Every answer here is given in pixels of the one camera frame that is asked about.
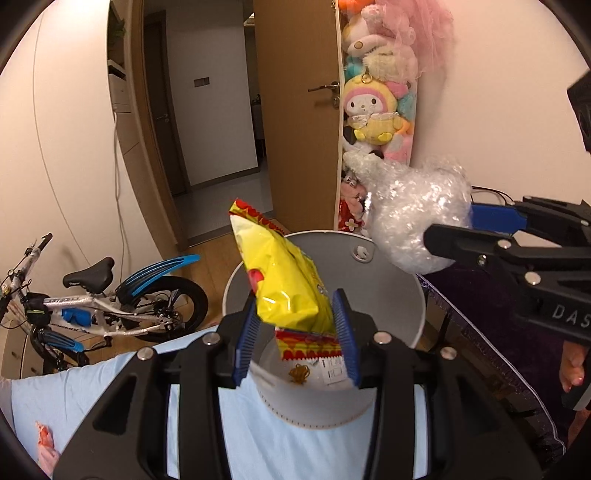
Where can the red candy wrapper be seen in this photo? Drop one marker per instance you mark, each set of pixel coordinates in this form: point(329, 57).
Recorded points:
point(45, 436)

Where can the wooden door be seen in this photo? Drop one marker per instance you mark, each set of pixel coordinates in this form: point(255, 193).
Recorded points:
point(295, 138)

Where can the purple cloth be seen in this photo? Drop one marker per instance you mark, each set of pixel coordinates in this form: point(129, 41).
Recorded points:
point(485, 332)

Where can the hanging toy organizer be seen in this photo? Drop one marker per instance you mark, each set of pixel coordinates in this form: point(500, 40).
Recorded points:
point(340, 69)

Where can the person's right hand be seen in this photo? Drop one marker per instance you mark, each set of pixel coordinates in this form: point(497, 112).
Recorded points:
point(572, 369)

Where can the yellow snack packet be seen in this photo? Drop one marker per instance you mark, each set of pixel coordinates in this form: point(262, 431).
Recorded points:
point(277, 277)

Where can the dark wall switch plate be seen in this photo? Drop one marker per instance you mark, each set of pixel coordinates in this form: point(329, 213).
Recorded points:
point(201, 83)

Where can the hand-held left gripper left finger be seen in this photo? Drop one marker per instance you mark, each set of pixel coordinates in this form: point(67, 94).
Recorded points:
point(244, 341)

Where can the black bicycle frame bag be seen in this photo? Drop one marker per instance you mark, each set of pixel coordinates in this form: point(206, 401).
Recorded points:
point(34, 309)

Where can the pile of plush toys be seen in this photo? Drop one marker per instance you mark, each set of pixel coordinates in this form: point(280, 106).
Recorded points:
point(369, 106)

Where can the wooden door frame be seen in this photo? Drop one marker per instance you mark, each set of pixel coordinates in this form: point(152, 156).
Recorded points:
point(152, 161)

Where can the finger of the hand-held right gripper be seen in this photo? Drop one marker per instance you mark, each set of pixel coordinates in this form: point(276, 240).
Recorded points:
point(494, 217)
point(471, 247)

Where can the white round bin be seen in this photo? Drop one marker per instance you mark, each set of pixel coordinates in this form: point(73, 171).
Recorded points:
point(378, 286)

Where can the pink cloth cap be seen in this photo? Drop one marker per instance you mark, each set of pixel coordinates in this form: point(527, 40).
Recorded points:
point(48, 461)

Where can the pink tulle cloth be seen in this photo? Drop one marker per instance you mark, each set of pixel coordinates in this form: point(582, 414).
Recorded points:
point(420, 27)

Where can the blue water bottle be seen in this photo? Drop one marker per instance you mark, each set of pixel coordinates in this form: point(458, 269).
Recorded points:
point(76, 316)

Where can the white and blue bicycle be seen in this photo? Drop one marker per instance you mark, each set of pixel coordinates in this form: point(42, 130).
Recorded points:
point(115, 307)

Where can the light blue bed sheet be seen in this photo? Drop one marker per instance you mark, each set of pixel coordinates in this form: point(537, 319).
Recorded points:
point(69, 392)

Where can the clear bubble wrap ball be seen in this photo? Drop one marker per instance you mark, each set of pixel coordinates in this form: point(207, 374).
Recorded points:
point(415, 207)

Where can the dark hallway door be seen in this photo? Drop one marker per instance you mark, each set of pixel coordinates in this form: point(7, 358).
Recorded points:
point(161, 69)

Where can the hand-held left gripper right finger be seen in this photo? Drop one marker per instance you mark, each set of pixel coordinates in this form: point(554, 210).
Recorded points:
point(346, 332)

